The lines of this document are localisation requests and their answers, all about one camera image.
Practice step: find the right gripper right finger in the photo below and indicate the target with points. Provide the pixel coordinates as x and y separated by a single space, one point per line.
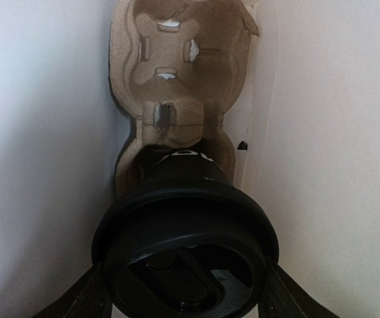
282 297

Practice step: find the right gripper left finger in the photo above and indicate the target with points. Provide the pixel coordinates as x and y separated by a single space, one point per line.
88 297

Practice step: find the black cup lid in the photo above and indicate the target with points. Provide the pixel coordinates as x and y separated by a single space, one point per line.
185 254

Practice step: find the single black paper cup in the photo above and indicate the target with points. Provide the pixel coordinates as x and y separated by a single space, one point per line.
157 172

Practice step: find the brown paper bag white handles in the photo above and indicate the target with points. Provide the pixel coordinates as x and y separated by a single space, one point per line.
310 114

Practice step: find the brown cardboard cup carrier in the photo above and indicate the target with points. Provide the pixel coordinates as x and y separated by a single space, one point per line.
177 67

